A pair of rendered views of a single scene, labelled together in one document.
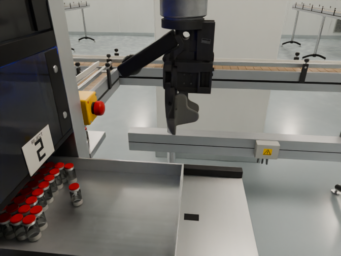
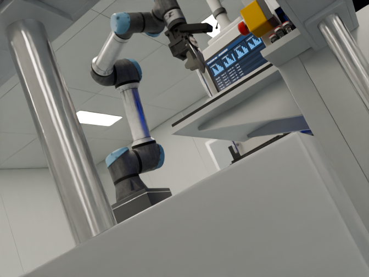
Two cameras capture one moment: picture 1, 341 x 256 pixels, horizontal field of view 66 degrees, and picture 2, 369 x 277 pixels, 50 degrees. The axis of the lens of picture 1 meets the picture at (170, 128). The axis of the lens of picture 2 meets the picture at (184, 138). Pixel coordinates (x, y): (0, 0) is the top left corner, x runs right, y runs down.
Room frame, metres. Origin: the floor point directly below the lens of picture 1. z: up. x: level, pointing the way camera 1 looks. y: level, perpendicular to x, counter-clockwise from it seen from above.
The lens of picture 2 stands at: (1.71, 0.26, 0.50)
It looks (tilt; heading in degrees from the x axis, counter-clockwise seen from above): 15 degrees up; 199
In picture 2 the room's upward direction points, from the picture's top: 24 degrees counter-clockwise
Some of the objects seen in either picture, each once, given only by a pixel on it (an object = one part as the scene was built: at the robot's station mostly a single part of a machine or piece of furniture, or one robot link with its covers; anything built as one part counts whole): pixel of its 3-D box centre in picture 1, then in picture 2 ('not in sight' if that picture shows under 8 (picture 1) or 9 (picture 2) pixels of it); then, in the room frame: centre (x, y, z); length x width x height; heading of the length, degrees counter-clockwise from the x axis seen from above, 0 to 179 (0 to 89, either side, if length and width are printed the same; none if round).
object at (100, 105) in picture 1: (97, 108); (245, 27); (0.66, 0.20, 0.99); 0.04 x 0.04 x 0.04; 84
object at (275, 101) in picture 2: not in sight; (249, 120); (0.47, 0.06, 0.80); 0.34 x 0.03 x 0.13; 84
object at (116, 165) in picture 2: not in sight; (122, 164); (0.21, -0.57, 0.96); 0.13 x 0.12 x 0.14; 144
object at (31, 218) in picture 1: (32, 228); not in sight; (0.33, 0.25, 0.90); 0.02 x 0.02 x 0.05
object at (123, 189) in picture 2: not in sight; (130, 188); (0.21, -0.58, 0.84); 0.15 x 0.15 x 0.10
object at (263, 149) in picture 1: (266, 150); not in sight; (1.23, -0.53, 0.50); 0.12 x 0.05 x 0.09; 84
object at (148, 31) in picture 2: not in sight; (152, 22); (0.41, -0.11, 1.34); 0.11 x 0.11 x 0.08; 54
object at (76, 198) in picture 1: (75, 195); not in sight; (0.42, 0.20, 0.90); 0.02 x 0.02 x 0.04
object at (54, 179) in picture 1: (43, 196); not in sight; (0.41, 0.26, 0.90); 0.18 x 0.02 x 0.05; 174
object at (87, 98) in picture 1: (81, 107); (259, 17); (0.66, 0.24, 1.00); 0.08 x 0.07 x 0.07; 84
